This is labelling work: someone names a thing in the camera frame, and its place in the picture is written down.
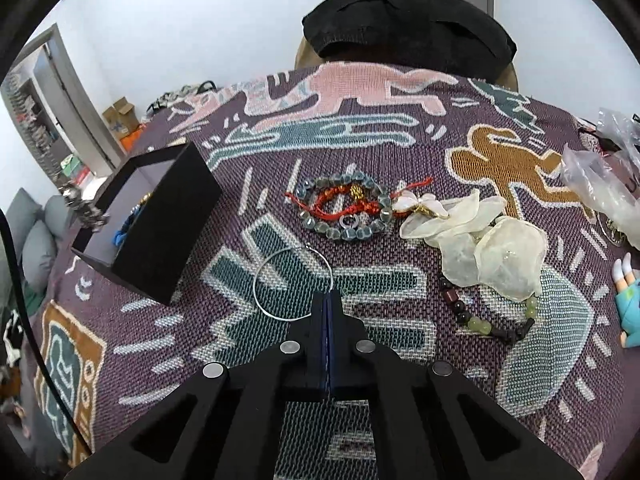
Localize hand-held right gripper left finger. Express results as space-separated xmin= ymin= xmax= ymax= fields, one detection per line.
xmin=64 ymin=291 xmax=329 ymax=480

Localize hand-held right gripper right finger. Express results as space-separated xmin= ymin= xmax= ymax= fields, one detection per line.
xmin=327 ymin=290 xmax=585 ymax=480

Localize silver hoop bangle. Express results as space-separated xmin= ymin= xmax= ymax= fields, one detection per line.
xmin=252 ymin=246 xmax=335 ymax=320

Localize grey bead bracelet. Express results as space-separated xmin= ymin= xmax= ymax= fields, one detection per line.
xmin=295 ymin=171 xmax=396 ymax=242

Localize dark and green bead bracelet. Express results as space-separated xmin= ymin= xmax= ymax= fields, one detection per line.
xmin=439 ymin=217 xmax=541 ymax=345

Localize red cord bracelet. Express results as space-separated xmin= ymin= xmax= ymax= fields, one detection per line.
xmin=285 ymin=177 xmax=435 ymax=223

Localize white gold butterfly clip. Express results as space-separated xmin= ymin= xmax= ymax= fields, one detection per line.
xmin=392 ymin=191 xmax=451 ymax=221

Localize white organza pouches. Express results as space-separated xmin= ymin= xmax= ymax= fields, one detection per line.
xmin=399 ymin=190 xmax=548 ymax=303

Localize black jewelry box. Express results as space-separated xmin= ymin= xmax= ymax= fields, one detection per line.
xmin=70 ymin=141 xmax=224 ymax=306

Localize printed purple blanket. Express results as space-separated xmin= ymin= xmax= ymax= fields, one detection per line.
xmin=32 ymin=62 xmax=631 ymax=480

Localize dark metal trinket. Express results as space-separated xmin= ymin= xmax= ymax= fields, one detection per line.
xmin=60 ymin=185 xmax=109 ymax=232

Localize black shoe rack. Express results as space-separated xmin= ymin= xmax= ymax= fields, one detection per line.
xmin=146 ymin=80 xmax=217 ymax=112

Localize blue doll figure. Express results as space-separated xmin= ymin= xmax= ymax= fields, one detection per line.
xmin=612 ymin=252 xmax=640 ymax=348

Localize gold filigree ornament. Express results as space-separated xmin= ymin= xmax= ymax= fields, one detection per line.
xmin=599 ymin=219 xmax=629 ymax=247

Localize grey sofa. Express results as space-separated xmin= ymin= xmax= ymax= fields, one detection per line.
xmin=0 ymin=187 xmax=67 ymax=317

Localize open cardboard box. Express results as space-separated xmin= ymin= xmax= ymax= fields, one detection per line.
xmin=102 ymin=97 xmax=139 ymax=136

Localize clear plastic bag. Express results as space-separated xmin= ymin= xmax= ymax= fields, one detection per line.
xmin=560 ymin=107 xmax=640 ymax=251

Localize black cloth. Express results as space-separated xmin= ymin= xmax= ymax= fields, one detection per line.
xmin=301 ymin=0 xmax=518 ymax=78

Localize open grey door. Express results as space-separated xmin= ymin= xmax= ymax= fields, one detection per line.
xmin=42 ymin=25 xmax=123 ymax=173

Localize black cable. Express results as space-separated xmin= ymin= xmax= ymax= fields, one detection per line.
xmin=0 ymin=209 xmax=96 ymax=457

